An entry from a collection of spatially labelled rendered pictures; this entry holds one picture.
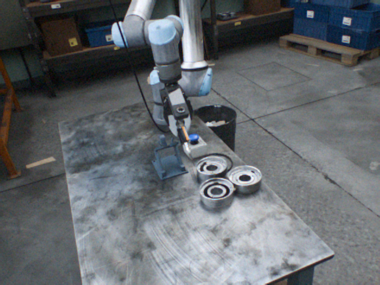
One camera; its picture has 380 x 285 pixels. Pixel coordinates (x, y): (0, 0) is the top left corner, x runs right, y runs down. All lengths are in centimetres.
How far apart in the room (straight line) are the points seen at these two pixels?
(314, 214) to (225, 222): 129
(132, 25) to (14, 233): 175
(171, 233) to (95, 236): 22
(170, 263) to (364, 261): 132
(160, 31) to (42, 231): 174
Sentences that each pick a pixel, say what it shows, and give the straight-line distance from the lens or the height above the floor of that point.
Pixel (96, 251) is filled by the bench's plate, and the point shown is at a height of 80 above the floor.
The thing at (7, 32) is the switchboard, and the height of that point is 73.
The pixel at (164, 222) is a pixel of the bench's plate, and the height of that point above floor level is 80.
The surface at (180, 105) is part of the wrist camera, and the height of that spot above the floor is 108.
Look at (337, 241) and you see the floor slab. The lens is 212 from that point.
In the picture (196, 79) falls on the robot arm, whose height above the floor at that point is 100.
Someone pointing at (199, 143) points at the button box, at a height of 85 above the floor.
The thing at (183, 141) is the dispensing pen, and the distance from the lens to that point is 112.
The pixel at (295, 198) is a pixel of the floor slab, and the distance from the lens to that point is 235.
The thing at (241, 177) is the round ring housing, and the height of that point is 82.
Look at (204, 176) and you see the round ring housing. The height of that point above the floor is 83.
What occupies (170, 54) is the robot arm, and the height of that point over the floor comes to 122.
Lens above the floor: 151
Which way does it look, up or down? 32 degrees down
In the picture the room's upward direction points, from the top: 7 degrees counter-clockwise
